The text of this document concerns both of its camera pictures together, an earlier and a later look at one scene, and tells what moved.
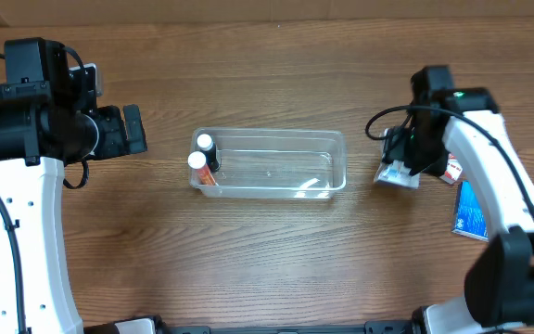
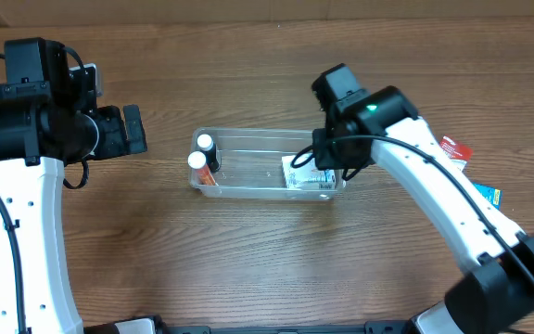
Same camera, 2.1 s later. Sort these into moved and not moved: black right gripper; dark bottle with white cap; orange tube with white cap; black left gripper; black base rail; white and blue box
Moved: black right gripper; white and blue box
Not moved: black base rail; dark bottle with white cap; black left gripper; orange tube with white cap
